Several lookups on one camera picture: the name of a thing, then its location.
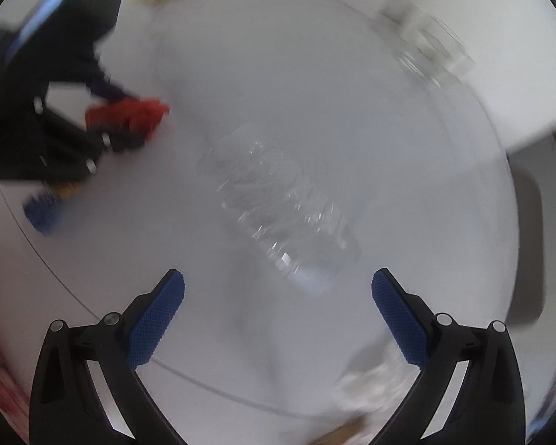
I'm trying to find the clear glass mug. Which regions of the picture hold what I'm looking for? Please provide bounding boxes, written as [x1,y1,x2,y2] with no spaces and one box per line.
[380,0,476,89]

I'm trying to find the red paper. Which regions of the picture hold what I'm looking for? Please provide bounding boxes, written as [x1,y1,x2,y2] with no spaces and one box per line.
[84,97,171,142]

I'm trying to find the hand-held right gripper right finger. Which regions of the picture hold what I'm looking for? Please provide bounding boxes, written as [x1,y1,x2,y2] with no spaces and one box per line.
[368,268,525,445]

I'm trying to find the grey chair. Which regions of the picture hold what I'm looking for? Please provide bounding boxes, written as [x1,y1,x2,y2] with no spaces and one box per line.
[507,123,556,327]

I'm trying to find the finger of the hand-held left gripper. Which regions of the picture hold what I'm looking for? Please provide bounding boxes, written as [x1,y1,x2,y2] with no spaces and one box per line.
[0,101,145,184]
[89,51,140,103]

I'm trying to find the clear plastic bottle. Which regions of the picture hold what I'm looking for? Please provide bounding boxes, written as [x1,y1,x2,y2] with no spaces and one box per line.
[197,123,362,295]

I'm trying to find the white crumpled tissue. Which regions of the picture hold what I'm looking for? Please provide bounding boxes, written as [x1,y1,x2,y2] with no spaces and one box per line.
[336,357,413,409]

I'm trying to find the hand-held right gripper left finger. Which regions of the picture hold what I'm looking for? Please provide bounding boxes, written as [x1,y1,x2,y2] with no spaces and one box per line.
[29,269,186,445]

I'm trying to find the dark blue crumpled paper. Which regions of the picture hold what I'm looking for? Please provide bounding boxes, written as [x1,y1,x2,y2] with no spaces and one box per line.
[22,192,66,235]

